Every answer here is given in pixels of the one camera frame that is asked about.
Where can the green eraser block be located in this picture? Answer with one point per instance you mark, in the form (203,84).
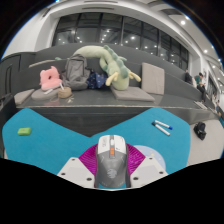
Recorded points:
(24,131)

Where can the small tan pouch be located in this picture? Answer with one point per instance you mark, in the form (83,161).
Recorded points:
(64,92)

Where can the dark blue patterned bag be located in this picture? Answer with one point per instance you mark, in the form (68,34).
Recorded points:
(96,80)

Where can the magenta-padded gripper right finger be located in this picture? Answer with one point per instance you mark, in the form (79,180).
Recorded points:
(146,170)

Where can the person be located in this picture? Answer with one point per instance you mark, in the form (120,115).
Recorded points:
(188,76)
(201,86)

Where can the upright grey square cushion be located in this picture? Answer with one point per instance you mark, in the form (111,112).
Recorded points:
(153,78)

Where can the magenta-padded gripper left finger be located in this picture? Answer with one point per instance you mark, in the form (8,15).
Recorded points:
(78,171)

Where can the group of ceiling lights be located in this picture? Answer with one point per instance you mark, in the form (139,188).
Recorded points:
(182,22)

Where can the grey and white computer mouse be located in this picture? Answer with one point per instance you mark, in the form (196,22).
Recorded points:
(112,163)

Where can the green dragon plush toy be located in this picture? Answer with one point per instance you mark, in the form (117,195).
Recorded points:
(115,68)

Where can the white marker with black cap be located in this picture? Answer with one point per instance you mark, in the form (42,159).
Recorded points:
(161,129)

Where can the grey backpack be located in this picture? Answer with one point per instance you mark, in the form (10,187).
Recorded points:
(75,71)

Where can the flat grey seat cushion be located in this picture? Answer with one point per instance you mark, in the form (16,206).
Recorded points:
(24,96)
(43,95)
(131,94)

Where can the black bag on floor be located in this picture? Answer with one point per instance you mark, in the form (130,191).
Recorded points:
(200,130)

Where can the pink plush cushion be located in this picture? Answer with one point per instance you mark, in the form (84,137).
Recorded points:
(50,80)

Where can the white marker with blue cap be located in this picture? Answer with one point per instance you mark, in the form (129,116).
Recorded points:
(163,124)

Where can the black hard case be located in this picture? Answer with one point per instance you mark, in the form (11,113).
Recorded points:
(6,108)

